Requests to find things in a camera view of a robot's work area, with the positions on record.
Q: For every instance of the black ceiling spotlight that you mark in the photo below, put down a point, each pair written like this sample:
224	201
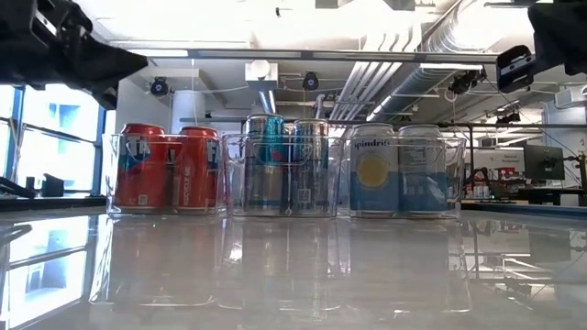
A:
465	80

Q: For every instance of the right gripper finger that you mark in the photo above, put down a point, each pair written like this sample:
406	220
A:
516	69

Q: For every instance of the white ceiling light strip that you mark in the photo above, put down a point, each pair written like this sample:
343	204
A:
451	66

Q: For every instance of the bright window pane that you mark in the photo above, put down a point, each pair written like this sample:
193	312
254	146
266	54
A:
7	137
59	137

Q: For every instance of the white blue Spindrift can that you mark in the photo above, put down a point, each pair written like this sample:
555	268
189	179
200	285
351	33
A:
422	192
373	197

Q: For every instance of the red Fanta soda can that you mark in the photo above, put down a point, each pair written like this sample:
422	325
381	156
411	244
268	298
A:
142	183
197	183

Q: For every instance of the black computer monitor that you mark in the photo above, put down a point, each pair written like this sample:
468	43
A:
544	162

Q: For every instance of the black round ceiling camera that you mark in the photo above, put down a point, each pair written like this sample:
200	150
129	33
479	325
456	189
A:
310	81
159	86

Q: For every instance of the slim silver blue energy can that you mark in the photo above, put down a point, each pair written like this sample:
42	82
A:
266	183
309	183

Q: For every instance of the clear plastic bin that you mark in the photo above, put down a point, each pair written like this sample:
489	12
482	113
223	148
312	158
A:
110	174
231	183
456	183

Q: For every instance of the grey overhead frame bar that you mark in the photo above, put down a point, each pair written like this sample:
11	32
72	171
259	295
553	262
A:
298	56

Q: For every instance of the silver spiral ventilation duct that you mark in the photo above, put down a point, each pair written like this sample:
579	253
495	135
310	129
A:
413	82

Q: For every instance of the white ceiling pipe rack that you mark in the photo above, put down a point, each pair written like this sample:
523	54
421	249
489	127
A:
362	78

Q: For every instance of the white ceiling unit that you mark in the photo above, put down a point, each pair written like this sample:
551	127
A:
571	96

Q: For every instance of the white overhead camera housing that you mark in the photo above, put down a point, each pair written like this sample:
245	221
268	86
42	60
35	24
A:
260	73

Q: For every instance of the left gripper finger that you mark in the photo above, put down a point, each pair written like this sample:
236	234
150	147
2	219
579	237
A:
105	66
106	98

